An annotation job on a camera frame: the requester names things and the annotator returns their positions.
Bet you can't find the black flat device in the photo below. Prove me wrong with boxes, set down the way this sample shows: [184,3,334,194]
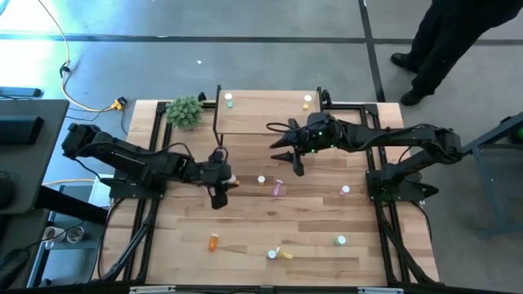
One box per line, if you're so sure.
[0,86,43,99]

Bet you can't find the black rectangular case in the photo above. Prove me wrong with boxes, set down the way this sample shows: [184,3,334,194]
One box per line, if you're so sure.
[0,115,45,145]

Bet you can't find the white cup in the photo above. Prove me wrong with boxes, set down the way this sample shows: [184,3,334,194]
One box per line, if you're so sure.
[43,226,62,245]

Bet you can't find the green plant in white pot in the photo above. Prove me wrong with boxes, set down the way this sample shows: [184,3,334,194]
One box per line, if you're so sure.
[165,94,204,131]

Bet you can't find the long yellow cable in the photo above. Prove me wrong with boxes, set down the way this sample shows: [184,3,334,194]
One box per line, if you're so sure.
[36,0,123,114]

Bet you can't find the grey side cart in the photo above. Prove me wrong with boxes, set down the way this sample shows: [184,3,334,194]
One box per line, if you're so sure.
[26,174,118,289]

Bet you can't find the person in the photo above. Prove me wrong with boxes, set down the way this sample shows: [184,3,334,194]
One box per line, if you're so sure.
[390,0,523,107]

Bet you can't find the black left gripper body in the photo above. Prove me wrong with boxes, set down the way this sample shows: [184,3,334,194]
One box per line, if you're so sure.
[198,159,232,211]

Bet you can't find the black aluminium table frame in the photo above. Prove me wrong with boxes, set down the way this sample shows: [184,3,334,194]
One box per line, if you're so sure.
[92,100,441,287]

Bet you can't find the black desk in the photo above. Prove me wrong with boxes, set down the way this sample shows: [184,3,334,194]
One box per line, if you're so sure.
[0,99,110,226]

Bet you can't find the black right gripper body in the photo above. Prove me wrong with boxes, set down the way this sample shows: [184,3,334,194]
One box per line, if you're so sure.
[288,113,342,178]

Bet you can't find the silver bracket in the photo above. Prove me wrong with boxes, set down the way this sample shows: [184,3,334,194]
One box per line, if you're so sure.
[129,284,177,294]
[357,286,405,294]

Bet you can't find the blue-grey metal cart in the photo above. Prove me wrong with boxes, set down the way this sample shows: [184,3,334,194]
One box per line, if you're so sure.
[450,110,523,238]

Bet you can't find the short yellow cable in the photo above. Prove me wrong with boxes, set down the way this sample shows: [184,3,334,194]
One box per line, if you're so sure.
[42,177,96,187]

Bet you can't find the wooden shelf with black legs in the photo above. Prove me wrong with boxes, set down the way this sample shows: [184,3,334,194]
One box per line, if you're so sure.
[212,84,333,149]

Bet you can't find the clear glass cup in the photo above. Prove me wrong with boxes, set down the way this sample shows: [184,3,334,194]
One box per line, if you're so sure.
[66,225,86,244]

